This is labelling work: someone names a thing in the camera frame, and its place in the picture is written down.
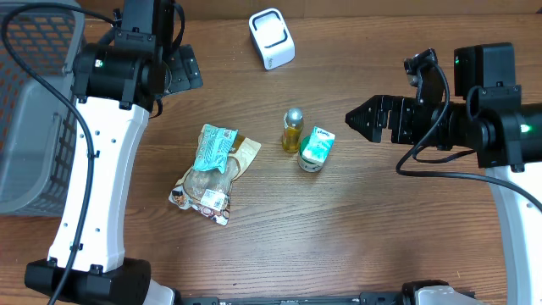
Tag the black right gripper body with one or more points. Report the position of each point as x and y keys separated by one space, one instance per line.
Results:
x=395 y=123

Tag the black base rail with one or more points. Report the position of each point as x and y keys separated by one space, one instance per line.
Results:
x=364 y=298

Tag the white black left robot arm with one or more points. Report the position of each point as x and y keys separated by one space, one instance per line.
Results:
x=119 y=84

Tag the white barcode scanner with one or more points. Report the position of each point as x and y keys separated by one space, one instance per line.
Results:
x=271 y=38

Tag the brown cookie bag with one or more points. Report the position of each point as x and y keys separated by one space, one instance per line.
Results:
x=208 y=192

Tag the yellow oil bottle silver cap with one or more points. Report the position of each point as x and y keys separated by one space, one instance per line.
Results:
x=293 y=126

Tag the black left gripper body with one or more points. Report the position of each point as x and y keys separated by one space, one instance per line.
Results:
x=185 y=74

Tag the green lid white jar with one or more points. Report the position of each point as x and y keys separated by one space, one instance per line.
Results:
x=304 y=163

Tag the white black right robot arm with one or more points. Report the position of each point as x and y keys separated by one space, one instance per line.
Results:
x=479 y=112

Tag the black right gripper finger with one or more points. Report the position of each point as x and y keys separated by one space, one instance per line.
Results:
x=369 y=108
x=366 y=124

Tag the teal snack packet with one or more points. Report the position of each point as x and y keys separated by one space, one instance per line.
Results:
x=214 y=148

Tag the grey plastic shopping basket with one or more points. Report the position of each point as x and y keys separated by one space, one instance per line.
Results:
x=38 y=132

